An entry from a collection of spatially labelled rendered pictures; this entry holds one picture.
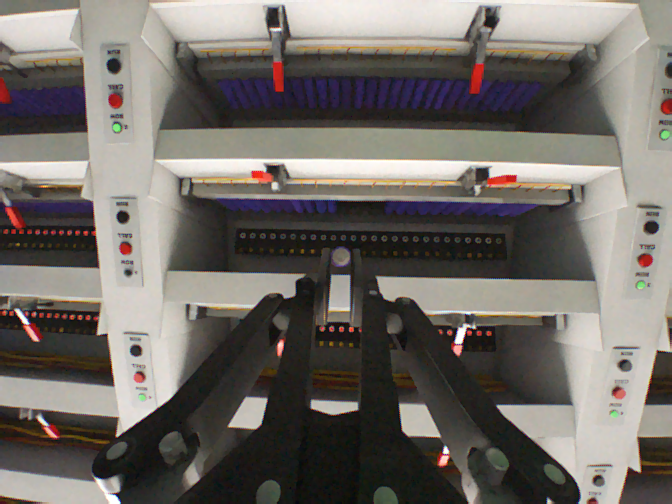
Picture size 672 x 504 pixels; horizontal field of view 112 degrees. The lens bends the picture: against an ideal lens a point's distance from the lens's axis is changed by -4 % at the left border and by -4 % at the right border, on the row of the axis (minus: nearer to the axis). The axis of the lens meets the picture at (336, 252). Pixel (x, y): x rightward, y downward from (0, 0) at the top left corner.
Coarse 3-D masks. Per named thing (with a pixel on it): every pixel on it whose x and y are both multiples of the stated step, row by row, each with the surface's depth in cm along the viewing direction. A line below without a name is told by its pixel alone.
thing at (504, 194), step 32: (224, 192) 36; (256, 192) 36; (288, 192) 36; (320, 192) 36; (352, 192) 36; (384, 192) 36; (416, 192) 35; (448, 192) 35; (512, 192) 35; (544, 192) 35
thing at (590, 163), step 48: (192, 144) 32; (240, 144) 31; (288, 144) 31; (336, 144) 31; (384, 144) 31; (432, 144) 31; (480, 144) 30; (528, 144) 30; (576, 144) 30; (192, 192) 37; (576, 192) 34; (624, 192) 29
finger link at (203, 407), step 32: (256, 320) 12; (224, 352) 10; (256, 352) 11; (192, 384) 9; (224, 384) 9; (160, 416) 7; (192, 416) 8; (224, 416) 9; (128, 448) 6; (96, 480) 6; (128, 480) 6
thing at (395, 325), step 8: (368, 280) 17; (376, 280) 17; (368, 288) 16; (376, 288) 16; (384, 304) 15; (392, 304) 15; (392, 312) 14; (392, 320) 14; (400, 320) 14; (392, 328) 14; (400, 328) 14
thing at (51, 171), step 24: (0, 144) 33; (24, 144) 33; (48, 144) 32; (72, 144) 32; (0, 168) 34; (24, 168) 34; (48, 168) 34; (72, 168) 34; (0, 192) 35; (24, 192) 38; (48, 192) 40; (72, 192) 39; (0, 216) 51; (24, 216) 50; (48, 216) 50; (72, 216) 50; (0, 240) 51; (24, 240) 51; (48, 240) 51; (72, 240) 51; (96, 240) 51
